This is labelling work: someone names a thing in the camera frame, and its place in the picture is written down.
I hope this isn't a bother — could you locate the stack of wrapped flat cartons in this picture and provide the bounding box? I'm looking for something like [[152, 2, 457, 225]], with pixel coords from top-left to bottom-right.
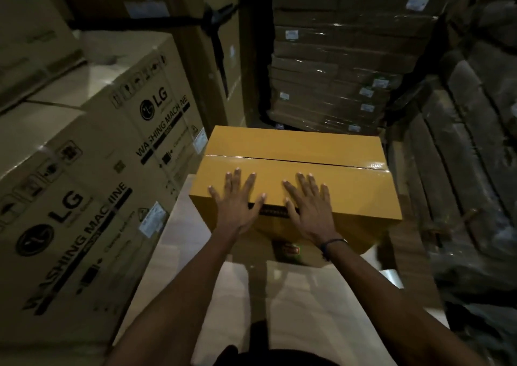
[[267, 0, 461, 136]]

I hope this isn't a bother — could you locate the pale white carton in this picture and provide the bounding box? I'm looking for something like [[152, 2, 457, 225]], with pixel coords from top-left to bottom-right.
[[113, 174, 449, 366]]

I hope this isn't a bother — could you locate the black wristband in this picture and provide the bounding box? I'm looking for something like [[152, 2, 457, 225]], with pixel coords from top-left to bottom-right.
[[320, 238, 349, 261]]

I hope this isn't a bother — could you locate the person's left hand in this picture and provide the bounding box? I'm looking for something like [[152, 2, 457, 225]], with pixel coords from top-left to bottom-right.
[[208, 169, 267, 237]]

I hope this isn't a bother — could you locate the printed washing machine carton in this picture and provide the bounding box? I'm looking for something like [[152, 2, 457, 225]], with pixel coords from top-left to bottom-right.
[[28, 31, 208, 201], [0, 103, 180, 350]]

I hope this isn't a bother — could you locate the stack of dark wrapped goods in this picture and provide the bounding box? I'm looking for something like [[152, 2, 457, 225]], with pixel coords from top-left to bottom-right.
[[388, 0, 517, 366]]

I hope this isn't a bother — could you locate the tall strapped cardboard carton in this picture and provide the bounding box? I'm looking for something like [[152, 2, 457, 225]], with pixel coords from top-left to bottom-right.
[[53, 0, 248, 136]]

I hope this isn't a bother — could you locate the person's right hand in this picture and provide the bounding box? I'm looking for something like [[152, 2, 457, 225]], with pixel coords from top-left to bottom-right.
[[281, 172, 344, 248]]

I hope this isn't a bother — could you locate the person's right forearm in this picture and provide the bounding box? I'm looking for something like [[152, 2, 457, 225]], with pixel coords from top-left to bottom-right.
[[319, 240, 491, 366]]

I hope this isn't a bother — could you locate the person's left forearm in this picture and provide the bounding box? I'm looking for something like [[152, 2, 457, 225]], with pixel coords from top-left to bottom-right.
[[104, 226, 259, 366]]

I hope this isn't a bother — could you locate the plain brown cardboard carton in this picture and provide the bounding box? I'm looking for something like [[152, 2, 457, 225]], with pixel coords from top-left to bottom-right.
[[0, 0, 85, 112]]

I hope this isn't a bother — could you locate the yellow cardboard box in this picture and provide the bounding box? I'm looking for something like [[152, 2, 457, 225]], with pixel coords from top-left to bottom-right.
[[189, 125, 403, 267]]

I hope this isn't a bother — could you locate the brown cardboard sheet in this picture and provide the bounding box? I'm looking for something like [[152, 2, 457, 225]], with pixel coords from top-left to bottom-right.
[[388, 142, 443, 310]]

